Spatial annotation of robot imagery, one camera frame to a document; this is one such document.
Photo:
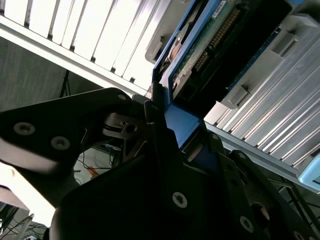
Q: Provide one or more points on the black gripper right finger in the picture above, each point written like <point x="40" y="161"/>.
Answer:
<point x="232" y="175"/>

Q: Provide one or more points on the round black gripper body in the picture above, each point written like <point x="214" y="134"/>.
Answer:
<point x="112" y="212"/>

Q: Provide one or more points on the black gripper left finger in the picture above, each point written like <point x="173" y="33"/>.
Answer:
<point x="50" y="135"/>

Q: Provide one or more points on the hard disk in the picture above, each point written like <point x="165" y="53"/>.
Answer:
<point x="185" y="120"/>

